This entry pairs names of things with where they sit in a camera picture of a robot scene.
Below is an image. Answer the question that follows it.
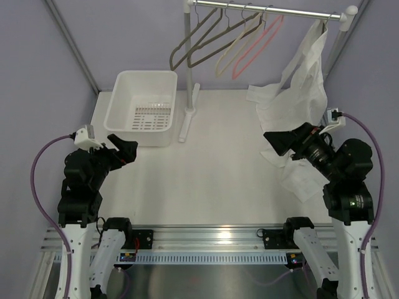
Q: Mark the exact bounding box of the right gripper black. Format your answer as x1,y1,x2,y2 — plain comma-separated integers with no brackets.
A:
264,121,342,182

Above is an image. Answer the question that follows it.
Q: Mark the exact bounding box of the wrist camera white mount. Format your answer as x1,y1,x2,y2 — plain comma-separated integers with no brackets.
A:
319,108,346,135
74,125,103,151

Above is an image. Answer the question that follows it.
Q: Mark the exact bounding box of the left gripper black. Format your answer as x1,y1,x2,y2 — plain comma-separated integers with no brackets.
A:
83,134,137,189

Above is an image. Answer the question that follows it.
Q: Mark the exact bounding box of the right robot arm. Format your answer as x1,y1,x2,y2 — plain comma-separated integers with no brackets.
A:
264,123,377,298

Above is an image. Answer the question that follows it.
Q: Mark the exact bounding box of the left enclosure frame post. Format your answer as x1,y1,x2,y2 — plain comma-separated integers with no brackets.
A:
42,0,101,97

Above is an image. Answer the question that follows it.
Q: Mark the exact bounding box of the grey hanger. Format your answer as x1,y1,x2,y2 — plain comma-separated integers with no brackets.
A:
186,1,263,69
321,12,335,34
169,7,223,71

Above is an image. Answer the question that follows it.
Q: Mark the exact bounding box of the white plastic basket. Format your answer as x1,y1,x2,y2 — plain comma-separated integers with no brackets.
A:
103,70,178,147

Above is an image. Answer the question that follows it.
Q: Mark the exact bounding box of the white shirt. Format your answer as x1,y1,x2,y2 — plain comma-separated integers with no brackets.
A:
246,20,328,202

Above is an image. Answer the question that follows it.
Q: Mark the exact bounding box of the aluminium rail with cable duct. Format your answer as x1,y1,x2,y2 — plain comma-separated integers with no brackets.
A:
42,219,372,276

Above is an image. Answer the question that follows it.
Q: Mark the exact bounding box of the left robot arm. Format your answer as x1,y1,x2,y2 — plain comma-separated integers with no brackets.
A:
56,134,138,298

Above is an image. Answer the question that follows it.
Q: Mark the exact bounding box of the clothes rack metal white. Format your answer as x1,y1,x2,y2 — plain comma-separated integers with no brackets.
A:
178,0,359,143

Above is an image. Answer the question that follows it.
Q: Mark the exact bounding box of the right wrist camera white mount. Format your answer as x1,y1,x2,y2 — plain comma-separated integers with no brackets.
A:
319,108,346,135

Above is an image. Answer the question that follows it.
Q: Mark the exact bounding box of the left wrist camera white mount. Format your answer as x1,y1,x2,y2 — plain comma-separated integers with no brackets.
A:
74,125,103,151

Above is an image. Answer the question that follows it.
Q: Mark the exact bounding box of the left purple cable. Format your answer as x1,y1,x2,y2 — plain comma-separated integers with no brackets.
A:
30,133,77,299

